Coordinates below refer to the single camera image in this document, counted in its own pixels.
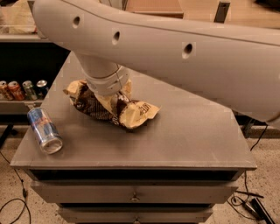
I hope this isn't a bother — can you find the black cable left floor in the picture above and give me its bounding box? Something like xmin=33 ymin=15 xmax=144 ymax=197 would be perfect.
xmin=0 ymin=151 xmax=32 ymax=224

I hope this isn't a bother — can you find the metal bracket right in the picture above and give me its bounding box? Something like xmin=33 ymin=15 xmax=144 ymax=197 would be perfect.
xmin=214 ymin=0 xmax=230 ymax=24

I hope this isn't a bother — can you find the grey drawer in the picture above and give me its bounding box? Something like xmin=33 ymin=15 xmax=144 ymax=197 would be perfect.
xmin=58 ymin=207 xmax=213 ymax=224
xmin=31 ymin=181 xmax=237 ymax=204

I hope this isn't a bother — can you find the brown chip bag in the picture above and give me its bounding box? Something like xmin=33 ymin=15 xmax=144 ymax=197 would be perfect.
xmin=63 ymin=80 xmax=160 ymax=130

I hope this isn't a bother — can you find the white orange plastic bag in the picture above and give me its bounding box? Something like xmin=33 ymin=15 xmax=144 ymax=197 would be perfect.
xmin=0 ymin=0 xmax=37 ymax=35

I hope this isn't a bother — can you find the orange soda can left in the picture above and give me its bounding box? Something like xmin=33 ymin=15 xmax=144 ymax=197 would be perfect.
xmin=0 ymin=80 xmax=14 ymax=101

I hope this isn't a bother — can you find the blue silver redbull can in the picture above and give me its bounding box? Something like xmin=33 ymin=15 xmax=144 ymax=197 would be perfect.
xmin=27 ymin=108 xmax=63 ymax=154

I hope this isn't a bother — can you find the black cable right floor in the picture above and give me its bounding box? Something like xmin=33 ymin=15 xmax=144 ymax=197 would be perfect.
xmin=227 ymin=123 xmax=270 ymax=221

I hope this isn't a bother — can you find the black cable floor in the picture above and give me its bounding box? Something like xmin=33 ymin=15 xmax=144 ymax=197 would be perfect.
xmin=0 ymin=151 xmax=32 ymax=224
xmin=227 ymin=123 xmax=270 ymax=221

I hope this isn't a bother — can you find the grey upper drawer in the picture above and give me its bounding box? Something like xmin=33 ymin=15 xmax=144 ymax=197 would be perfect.
xmin=31 ymin=181 xmax=237 ymax=204

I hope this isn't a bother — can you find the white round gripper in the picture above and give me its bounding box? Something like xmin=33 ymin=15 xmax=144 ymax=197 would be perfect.
xmin=85 ymin=66 xmax=130 ymax=114

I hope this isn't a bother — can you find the blue soda can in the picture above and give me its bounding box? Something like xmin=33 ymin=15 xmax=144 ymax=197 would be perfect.
xmin=36 ymin=80 xmax=49 ymax=99

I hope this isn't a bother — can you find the red soda can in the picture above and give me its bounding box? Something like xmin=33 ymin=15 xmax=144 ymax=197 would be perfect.
xmin=8 ymin=81 xmax=25 ymax=101

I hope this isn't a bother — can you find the black power adapter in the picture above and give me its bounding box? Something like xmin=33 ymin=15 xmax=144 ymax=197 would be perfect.
xmin=244 ymin=198 xmax=276 ymax=224

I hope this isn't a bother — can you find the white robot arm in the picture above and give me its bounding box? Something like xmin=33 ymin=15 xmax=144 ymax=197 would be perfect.
xmin=32 ymin=0 xmax=280 ymax=129

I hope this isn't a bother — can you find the green silver soda can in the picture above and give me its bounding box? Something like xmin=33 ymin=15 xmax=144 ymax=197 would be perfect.
xmin=23 ymin=80 xmax=38 ymax=101

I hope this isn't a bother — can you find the grey lower drawer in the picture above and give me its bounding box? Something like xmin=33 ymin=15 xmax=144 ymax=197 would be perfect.
xmin=58 ymin=207 xmax=213 ymax=224

